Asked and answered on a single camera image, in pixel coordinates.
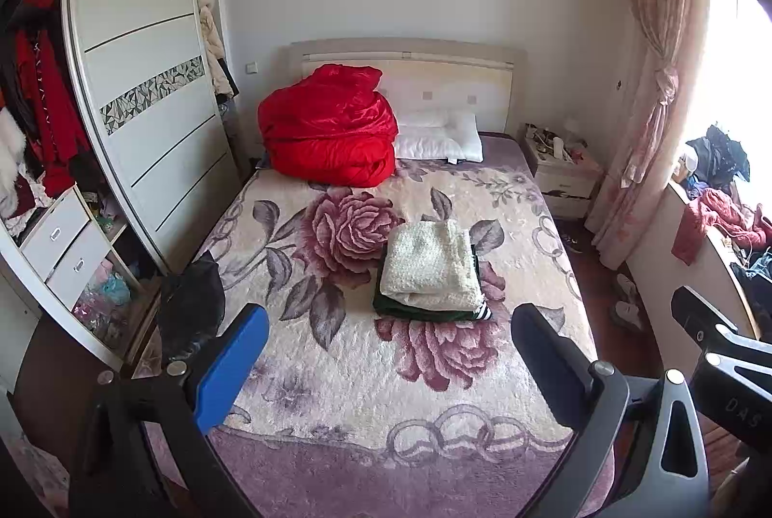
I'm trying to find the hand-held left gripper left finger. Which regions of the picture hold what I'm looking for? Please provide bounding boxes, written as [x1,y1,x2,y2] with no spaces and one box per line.
[68,302,270,518]

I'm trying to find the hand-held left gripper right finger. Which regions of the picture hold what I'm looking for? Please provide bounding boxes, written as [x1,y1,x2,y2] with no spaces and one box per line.
[510,302,711,518]

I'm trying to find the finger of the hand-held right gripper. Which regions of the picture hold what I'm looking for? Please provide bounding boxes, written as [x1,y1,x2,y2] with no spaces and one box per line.
[690,352,772,462]
[671,286,772,359]

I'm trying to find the cream fuzzy garment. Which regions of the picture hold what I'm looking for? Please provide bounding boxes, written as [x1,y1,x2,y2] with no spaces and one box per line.
[379,219,486,312]

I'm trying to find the colourful clothes on shelf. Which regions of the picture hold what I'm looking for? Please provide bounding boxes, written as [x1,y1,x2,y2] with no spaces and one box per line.
[72,259,142,350]

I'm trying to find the pile of dark clothes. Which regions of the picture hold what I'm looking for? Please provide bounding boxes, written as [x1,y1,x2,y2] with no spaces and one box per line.
[684,123,752,199]

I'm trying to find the red hanging clothes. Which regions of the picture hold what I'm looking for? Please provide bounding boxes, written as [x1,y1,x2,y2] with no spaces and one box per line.
[12,0,91,196]

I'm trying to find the black leather garment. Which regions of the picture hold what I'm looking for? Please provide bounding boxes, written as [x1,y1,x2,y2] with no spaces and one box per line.
[158,251,227,362]

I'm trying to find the white shoes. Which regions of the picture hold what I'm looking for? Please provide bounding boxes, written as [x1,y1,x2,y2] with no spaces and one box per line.
[610,273,646,332]

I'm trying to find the beige desk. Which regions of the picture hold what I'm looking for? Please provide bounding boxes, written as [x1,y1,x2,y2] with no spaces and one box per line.
[627,180,761,368]

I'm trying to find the floral plush blanket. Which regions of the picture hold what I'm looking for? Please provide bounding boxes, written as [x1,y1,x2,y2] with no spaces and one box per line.
[129,156,616,518]

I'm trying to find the red cloth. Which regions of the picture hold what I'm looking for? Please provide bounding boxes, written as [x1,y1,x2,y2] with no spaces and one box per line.
[671,188,767,266]

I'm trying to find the green garment with white stripes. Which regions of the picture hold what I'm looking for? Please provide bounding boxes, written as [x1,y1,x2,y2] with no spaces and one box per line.
[372,246,494,323]

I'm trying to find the white nightstand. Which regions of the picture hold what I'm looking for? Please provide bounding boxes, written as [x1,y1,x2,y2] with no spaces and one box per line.
[520,123,604,220]

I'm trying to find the white wardrobe drawer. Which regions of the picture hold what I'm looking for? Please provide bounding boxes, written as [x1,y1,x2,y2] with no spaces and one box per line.
[46,221,112,308]
[21,191,91,262]

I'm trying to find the nightstand clutter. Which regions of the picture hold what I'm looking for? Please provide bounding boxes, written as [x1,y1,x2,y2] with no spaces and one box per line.
[524,123,589,163]

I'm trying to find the white pillow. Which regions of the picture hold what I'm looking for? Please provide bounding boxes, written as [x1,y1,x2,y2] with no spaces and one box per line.
[393,109,484,163]

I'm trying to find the red quilt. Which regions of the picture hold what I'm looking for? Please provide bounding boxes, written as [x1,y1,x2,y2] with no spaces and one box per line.
[257,64,399,189]

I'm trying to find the pink curtain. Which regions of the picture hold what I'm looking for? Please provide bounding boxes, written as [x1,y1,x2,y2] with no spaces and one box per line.
[588,0,713,272]

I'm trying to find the beige bed headboard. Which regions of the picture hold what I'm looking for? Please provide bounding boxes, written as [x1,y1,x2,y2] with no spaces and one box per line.
[286,39,527,139]

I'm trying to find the white fur garment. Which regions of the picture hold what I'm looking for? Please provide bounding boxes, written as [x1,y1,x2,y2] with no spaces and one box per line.
[0,107,28,220]

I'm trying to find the beige hanging coat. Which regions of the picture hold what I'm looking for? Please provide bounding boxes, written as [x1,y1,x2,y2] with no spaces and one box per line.
[196,0,233,100]

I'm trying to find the white wardrobe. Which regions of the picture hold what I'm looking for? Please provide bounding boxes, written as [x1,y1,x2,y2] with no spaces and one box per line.
[0,0,242,392]

